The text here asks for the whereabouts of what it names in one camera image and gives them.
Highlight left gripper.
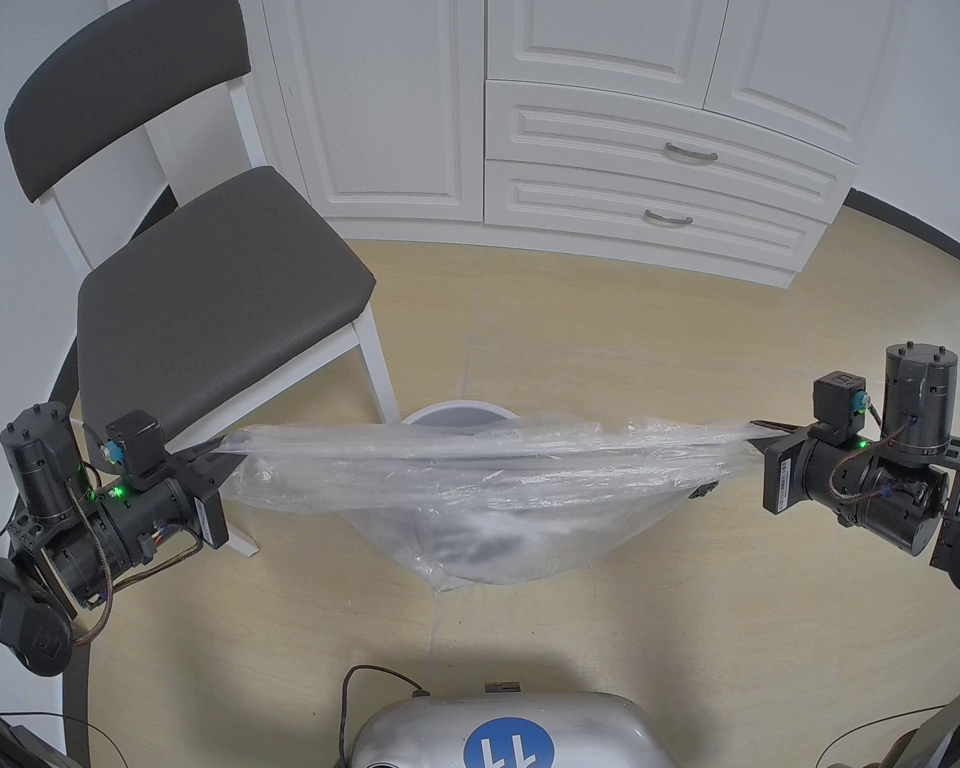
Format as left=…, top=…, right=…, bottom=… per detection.
left=99, top=452, right=246, bottom=573

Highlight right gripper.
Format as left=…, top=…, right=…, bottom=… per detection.
left=752, top=420, right=879, bottom=520

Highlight clear plastic bag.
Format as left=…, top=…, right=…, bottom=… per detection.
left=219, top=408, right=774, bottom=594

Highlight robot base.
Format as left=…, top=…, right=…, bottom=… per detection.
left=352, top=681, right=676, bottom=768

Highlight white trash bin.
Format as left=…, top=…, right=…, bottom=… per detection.
left=371, top=401, right=560, bottom=579

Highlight white chair grey cushions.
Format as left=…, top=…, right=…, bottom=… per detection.
left=3, top=0, right=401, bottom=558

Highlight white wardrobe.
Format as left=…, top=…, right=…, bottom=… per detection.
left=240, top=0, right=909, bottom=290

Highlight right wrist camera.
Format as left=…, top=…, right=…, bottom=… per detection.
left=813, top=369, right=871, bottom=445

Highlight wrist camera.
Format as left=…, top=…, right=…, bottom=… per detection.
left=103, top=411, right=170, bottom=498
left=813, top=369, right=871, bottom=445

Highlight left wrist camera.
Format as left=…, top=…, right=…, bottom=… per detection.
left=103, top=411, right=170, bottom=498

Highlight black cable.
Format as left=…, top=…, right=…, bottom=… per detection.
left=336, top=663, right=431, bottom=768
left=817, top=705, right=950, bottom=768
left=0, top=711, right=125, bottom=768

